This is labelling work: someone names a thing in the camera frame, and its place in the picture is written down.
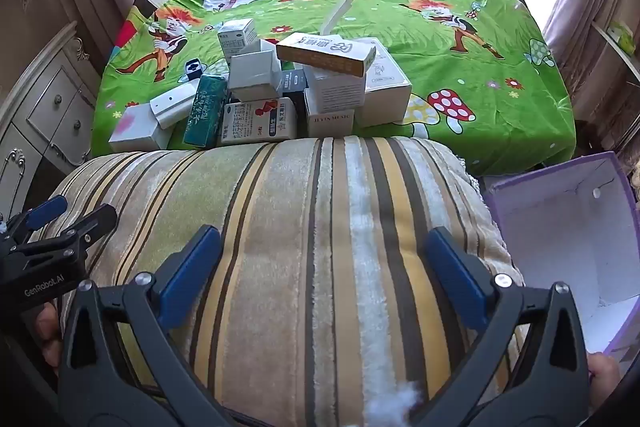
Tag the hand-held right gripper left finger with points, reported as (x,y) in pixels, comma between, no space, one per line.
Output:
(192,272)

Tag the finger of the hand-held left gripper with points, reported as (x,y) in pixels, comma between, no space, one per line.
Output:
(47,212)
(95,222)

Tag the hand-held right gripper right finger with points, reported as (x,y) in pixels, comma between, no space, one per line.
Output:
(457,277)

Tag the purple storage box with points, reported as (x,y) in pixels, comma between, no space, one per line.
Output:
(550,227)

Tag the pile of small cardboard boxes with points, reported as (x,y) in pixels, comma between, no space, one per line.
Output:
(330,92)

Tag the person's left hand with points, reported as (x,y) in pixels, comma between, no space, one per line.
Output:
(47,327)

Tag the person's right hand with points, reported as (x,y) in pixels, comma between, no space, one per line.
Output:
(602,379)

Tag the white carved dresser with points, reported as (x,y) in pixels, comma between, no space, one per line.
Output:
(55,107)

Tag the striped plush cushion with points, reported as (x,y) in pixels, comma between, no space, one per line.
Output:
(300,232)

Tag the green cartoon printed tablecloth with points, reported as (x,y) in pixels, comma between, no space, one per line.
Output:
(450,72)

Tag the white curved shelf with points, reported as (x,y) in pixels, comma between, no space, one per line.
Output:
(612,44)

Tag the green tissue pack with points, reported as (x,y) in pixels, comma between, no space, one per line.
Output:
(624,38)

